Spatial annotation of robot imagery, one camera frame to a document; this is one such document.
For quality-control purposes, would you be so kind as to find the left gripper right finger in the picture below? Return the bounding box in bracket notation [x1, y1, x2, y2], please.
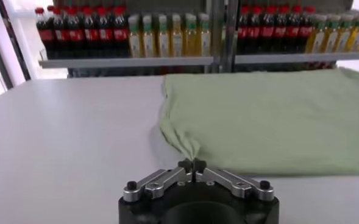
[193, 158, 275, 203]

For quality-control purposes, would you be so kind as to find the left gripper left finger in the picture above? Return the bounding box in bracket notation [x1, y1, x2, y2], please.
[123, 158, 194, 203]

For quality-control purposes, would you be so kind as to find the light green polo shirt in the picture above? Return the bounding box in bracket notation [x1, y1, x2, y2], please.
[159, 67, 359, 177]

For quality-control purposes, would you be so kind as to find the grey metal shelving unit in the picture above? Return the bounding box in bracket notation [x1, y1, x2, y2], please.
[224, 0, 359, 74]
[34, 0, 226, 77]

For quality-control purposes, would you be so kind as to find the red cap cola bottle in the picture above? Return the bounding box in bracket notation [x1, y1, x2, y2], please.
[260, 5, 275, 55]
[82, 8, 100, 58]
[97, 7, 115, 58]
[272, 5, 288, 54]
[112, 6, 130, 58]
[236, 5, 250, 55]
[297, 5, 316, 54]
[285, 4, 302, 54]
[248, 5, 261, 55]
[66, 8, 85, 58]
[52, 8, 70, 58]
[35, 7, 55, 58]

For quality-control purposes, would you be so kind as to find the black window frame post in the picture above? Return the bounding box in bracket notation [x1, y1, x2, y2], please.
[0, 0, 31, 82]

